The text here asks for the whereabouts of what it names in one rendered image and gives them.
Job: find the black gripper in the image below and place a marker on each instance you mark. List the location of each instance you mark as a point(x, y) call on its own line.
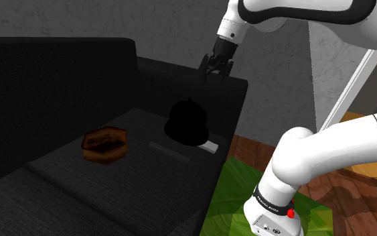
point(224, 50)

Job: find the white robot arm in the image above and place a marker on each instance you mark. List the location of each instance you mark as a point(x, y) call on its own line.
point(325, 147)

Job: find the black bell-shaped object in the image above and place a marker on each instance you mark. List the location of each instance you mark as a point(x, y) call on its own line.
point(186, 124)

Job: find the white flat remote control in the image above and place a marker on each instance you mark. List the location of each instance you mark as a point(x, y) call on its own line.
point(210, 147)

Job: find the grey flat bar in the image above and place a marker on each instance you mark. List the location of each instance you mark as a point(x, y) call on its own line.
point(170, 152)

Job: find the green patterned robot stand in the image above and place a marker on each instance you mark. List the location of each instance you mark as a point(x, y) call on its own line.
point(230, 193)

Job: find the brown hexagonal box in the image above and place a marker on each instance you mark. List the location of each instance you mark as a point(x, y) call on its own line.
point(105, 145)

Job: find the dark grey sofa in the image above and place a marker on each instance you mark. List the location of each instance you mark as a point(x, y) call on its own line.
point(61, 85)

